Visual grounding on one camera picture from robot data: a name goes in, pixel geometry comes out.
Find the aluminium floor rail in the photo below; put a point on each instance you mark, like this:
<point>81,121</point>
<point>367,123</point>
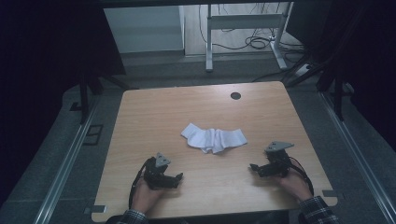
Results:
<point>358,155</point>
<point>67,165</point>

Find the grey metal desk frame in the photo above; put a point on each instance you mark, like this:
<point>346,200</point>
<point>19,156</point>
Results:
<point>243,21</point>

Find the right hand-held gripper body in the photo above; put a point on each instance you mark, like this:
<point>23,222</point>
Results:
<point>277,161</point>

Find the black metal stand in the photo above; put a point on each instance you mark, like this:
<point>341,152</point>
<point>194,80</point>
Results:
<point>338,96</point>
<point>84,99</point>

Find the dark curtain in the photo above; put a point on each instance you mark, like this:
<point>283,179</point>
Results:
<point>367,62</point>
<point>46,62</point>

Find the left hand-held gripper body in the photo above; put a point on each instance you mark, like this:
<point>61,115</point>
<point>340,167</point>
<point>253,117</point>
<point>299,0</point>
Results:
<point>157,176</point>

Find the white sock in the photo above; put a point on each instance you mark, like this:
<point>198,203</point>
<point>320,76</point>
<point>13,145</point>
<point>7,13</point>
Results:
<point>211,138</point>

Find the person's right hand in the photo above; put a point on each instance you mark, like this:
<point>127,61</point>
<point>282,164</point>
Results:
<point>295,183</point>

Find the person's left hand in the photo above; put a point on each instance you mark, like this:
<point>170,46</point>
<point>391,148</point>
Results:
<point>145,197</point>

